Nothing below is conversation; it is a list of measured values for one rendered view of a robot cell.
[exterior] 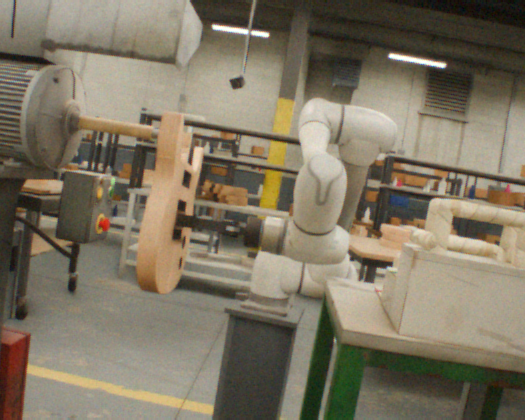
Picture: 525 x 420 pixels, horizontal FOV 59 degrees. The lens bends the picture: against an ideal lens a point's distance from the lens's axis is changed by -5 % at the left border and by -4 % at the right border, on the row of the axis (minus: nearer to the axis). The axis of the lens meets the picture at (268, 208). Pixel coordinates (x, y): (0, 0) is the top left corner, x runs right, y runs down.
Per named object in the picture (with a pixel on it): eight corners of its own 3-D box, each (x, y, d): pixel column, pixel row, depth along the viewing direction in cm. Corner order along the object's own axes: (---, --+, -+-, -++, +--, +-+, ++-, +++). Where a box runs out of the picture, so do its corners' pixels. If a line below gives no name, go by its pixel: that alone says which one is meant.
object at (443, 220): (431, 252, 94) (440, 205, 93) (427, 250, 97) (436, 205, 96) (447, 255, 93) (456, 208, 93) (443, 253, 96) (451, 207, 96)
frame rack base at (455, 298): (397, 335, 93) (415, 250, 92) (386, 316, 108) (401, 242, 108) (531, 358, 91) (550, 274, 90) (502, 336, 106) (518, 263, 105)
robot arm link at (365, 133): (295, 277, 200) (347, 286, 201) (295, 302, 186) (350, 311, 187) (338, 97, 163) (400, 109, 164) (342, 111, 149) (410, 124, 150)
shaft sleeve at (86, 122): (84, 127, 117) (78, 129, 114) (85, 114, 115) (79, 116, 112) (154, 138, 116) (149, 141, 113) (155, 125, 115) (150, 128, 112)
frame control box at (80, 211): (-3, 251, 131) (9, 161, 130) (35, 242, 153) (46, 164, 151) (76, 268, 130) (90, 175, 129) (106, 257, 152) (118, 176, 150)
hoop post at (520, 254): (514, 267, 92) (523, 220, 91) (508, 265, 95) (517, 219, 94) (529, 270, 92) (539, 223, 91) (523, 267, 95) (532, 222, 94)
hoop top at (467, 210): (438, 213, 93) (441, 197, 93) (435, 212, 96) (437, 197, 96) (537, 231, 91) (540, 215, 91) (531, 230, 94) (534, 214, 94)
